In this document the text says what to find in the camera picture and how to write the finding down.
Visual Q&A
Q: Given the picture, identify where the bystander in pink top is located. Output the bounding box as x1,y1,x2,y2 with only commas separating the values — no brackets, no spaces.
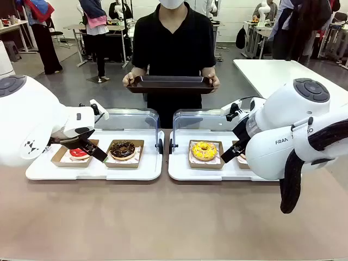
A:
78,0,110,82

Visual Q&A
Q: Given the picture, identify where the bystander in dark coat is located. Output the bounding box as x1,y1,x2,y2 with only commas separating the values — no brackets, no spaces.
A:
271,0,340,62

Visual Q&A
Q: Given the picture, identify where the brown serving tray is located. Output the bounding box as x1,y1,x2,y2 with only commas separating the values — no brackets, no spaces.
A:
126,75,220,95

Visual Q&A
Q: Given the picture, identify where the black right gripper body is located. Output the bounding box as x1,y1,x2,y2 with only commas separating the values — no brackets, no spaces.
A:
231,115,252,144

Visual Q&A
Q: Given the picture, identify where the clear display case lid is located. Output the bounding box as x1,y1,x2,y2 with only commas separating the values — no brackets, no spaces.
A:
173,108,245,153
94,108,160,149

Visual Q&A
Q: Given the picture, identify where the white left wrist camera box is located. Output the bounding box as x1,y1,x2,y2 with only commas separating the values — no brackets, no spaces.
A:
89,99,110,121

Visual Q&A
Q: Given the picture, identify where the white rectangular table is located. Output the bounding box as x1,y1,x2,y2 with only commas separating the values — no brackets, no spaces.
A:
233,59,348,109

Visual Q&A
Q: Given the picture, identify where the grey plastic stool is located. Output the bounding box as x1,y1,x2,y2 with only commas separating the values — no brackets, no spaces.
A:
2,40,22,63

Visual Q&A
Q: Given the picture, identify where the white display case base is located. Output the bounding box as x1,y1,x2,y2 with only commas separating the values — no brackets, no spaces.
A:
26,129,164,182
167,129,281,182

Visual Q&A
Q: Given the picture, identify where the person's left hand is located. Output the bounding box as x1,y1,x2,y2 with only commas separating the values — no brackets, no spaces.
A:
203,72,221,92

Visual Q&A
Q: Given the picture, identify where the bystander in black skirt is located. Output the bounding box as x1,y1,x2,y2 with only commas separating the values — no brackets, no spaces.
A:
23,0,64,76

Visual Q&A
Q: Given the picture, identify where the printed white paper liner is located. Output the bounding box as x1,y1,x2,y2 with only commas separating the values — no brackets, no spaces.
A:
105,145,142,165
190,141,222,166
59,146,93,164

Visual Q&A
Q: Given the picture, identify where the black backpack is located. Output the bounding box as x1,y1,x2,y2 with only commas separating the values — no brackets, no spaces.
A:
235,26,247,50

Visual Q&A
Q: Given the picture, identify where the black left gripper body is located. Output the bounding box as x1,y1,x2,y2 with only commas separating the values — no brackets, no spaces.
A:
47,128,96,149

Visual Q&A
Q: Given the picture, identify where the cardboard donut tray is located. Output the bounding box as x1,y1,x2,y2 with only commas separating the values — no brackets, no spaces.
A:
189,140,226,170
232,140,252,170
104,139,145,169
51,139,100,168

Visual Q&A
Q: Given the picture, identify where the white background desk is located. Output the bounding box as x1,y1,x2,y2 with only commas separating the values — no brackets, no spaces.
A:
63,23,130,68

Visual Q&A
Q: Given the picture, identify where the black braided cable sleeve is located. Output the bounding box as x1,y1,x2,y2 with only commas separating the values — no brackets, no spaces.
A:
279,119,348,214

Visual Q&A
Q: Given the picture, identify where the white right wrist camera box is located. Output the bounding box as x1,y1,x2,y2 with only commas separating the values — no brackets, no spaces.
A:
220,100,243,122

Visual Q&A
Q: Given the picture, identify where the person's right forearm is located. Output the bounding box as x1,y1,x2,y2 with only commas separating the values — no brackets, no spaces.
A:
131,66,149,79

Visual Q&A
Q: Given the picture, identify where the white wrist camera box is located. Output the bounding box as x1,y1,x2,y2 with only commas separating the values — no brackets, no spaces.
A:
89,99,110,121
220,100,243,122

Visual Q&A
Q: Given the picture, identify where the person's right hand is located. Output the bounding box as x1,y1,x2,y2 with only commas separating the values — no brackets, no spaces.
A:
122,71,142,88

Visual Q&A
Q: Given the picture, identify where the yellow sprinkled donut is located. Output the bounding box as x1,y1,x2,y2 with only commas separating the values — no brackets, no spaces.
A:
192,141,218,161

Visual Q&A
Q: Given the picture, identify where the person in black shirt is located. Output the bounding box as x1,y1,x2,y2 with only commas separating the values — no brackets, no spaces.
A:
132,0,217,129

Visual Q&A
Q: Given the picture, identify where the white face mask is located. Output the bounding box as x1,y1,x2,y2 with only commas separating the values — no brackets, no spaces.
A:
159,0,184,10

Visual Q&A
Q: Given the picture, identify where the chocolate nut donut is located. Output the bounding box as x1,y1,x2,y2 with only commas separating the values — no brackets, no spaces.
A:
110,140,136,160

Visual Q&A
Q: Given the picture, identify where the red glazed donut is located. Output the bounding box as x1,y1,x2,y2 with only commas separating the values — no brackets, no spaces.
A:
69,148,92,161

